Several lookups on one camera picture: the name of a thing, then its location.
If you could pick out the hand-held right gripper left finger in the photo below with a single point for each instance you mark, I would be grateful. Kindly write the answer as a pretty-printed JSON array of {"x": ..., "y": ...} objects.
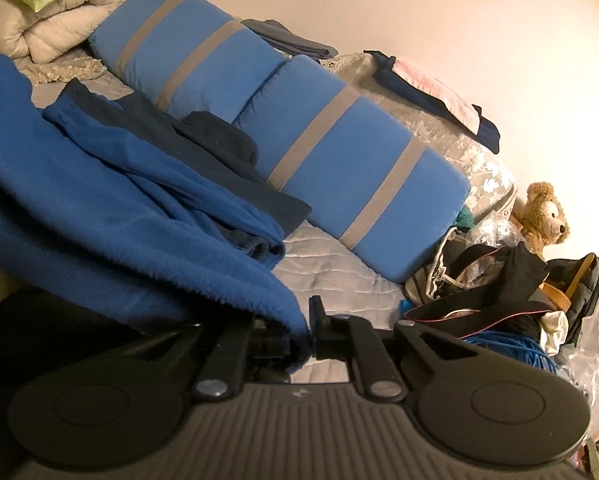
[{"x": 269, "y": 347}]

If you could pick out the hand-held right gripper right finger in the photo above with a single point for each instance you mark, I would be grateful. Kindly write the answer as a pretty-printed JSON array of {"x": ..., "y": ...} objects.
[{"x": 318, "y": 330}]

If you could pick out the blue and navy fleece jacket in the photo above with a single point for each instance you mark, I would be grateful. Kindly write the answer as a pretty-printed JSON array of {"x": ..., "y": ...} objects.
[{"x": 104, "y": 200}]

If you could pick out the bright blue flat sheet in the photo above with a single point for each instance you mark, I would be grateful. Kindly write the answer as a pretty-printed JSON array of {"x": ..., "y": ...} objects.
[{"x": 408, "y": 306}]

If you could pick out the striped woven bag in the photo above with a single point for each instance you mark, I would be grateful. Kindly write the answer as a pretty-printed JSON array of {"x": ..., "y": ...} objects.
[{"x": 429, "y": 280}]

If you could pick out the blue pillow with grey stripes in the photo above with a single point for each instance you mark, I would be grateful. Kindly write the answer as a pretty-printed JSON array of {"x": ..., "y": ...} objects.
[
  {"x": 189, "y": 50},
  {"x": 359, "y": 185}
]

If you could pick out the teal cloth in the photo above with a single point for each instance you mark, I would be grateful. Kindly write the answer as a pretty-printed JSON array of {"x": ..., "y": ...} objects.
[{"x": 464, "y": 217}]

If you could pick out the crumpled clear plastic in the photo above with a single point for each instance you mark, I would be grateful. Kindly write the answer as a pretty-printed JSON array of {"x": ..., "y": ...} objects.
[{"x": 489, "y": 232}]

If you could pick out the black fleece cloth red trim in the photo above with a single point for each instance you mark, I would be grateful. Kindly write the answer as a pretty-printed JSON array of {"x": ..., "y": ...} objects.
[{"x": 524, "y": 275}]

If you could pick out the cream cloth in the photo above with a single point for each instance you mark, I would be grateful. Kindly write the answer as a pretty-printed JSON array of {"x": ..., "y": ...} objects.
[{"x": 553, "y": 332}]

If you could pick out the brown teddy bear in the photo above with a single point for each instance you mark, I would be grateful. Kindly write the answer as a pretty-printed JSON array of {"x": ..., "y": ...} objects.
[{"x": 539, "y": 215}]

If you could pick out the folded navy garment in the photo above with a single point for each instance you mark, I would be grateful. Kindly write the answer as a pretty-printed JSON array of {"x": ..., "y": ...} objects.
[{"x": 419, "y": 100}]

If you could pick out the folded pink garment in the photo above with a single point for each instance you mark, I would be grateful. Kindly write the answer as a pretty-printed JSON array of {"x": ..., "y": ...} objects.
[{"x": 439, "y": 90}]

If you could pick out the large clear plastic bag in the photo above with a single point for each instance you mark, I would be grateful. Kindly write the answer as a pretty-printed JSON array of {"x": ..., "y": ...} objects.
[{"x": 597, "y": 360}]

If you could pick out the folded grey cloth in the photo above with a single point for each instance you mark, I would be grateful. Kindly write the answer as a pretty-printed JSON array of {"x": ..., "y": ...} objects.
[{"x": 289, "y": 40}]

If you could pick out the pale grey comforter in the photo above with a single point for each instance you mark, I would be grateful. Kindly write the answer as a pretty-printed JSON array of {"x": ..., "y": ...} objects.
[{"x": 54, "y": 30}]

